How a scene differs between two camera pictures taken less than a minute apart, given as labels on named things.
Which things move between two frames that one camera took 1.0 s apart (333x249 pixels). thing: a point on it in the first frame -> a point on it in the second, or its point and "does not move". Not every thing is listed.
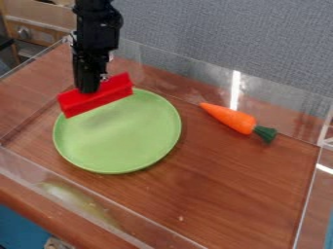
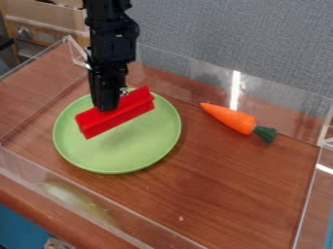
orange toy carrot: x=238 y=122 does not move
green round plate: x=121 y=136 does not move
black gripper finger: x=76 y=71 -> x=95 y=86
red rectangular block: x=113 y=88 -> x=135 y=103
